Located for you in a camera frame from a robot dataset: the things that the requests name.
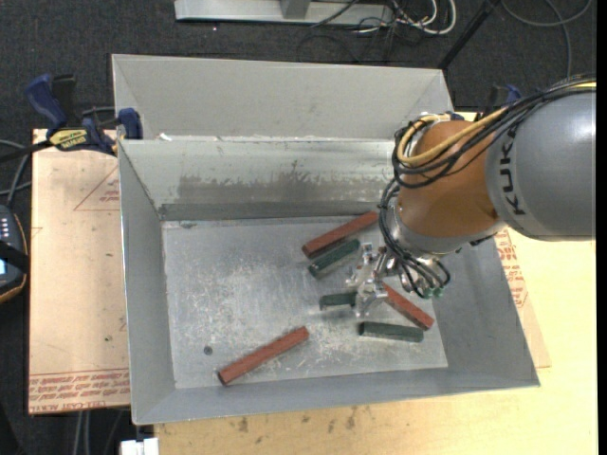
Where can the dark green flat block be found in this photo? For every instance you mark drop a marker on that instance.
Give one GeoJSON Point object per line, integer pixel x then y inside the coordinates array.
{"type": "Point", "coordinates": [391, 332]}
{"type": "Point", "coordinates": [337, 300]}
{"type": "Point", "coordinates": [334, 258]}

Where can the grey metal bin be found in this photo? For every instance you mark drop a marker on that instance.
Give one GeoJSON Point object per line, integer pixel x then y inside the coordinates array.
{"type": "Point", "coordinates": [237, 278]}

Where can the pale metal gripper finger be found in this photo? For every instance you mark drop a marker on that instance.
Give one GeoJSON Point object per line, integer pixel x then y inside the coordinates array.
{"type": "Point", "coordinates": [367, 254]}
{"type": "Point", "coordinates": [369, 299]}

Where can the brown cardboard board, red print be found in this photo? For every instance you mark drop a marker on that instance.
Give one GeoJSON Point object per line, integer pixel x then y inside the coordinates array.
{"type": "Point", "coordinates": [76, 278]}

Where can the red-brown flat block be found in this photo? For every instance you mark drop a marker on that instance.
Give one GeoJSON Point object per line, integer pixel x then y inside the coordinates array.
{"type": "Point", "coordinates": [263, 356]}
{"type": "Point", "coordinates": [409, 307]}
{"type": "Point", "coordinates": [339, 235]}

